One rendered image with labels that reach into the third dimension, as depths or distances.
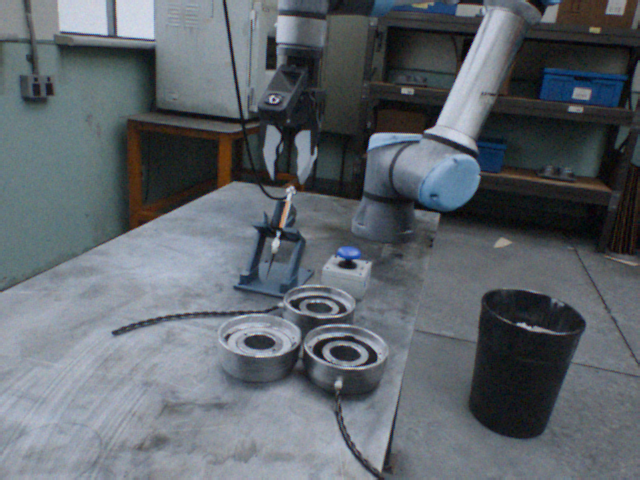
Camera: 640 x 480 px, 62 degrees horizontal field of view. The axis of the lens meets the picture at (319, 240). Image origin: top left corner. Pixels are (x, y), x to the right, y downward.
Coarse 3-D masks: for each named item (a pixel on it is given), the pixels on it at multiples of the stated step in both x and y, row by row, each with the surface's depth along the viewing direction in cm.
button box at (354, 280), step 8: (336, 256) 93; (328, 264) 90; (336, 264) 90; (344, 264) 89; (352, 264) 90; (360, 264) 91; (368, 264) 91; (328, 272) 87; (336, 272) 87; (344, 272) 87; (352, 272) 87; (360, 272) 88; (368, 272) 91; (328, 280) 88; (336, 280) 87; (344, 280) 87; (352, 280) 87; (360, 280) 86; (368, 280) 92; (344, 288) 88; (352, 288) 87; (360, 288) 87; (352, 296) 88; (360, 296) 87
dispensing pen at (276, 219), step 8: (288, 192) 91; (296, 192) 92; (280, 200) 89; (280, 208) 89; (272, 216) 89; (280, 216) 89; (272, 224) 88; (280, 232) 89; (280, 240) 89; (272, 248) 89; (272, 256) 89
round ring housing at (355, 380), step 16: (320, 336) 70; (368, 336) 70; (304, 352) 65; (336, 352) 68; (352, 352) 68; (384, 352) 66; (320, 368) 62; (336, 368) 61; (352, 368) 61; (368, 368) 62; (384, 368) 65; (320, 384) 64; (352, 384) 62; (368, 384) 63
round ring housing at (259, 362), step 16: (240, 320) 70; (256, 320) 72; (272, 320) 71; (224, 336) 68; (240, 336) 68; (256, 336) 69; (272, 336) 69; (288, 336) 69; (224, 352) 64; (240, 352) 62; (256, 352) 65; (272, 352) 65; (288, 352) 63; (224, 368) 66; (240, 368) 63; (256, 368) 62; (272, 368) 63; (288, 368) 64
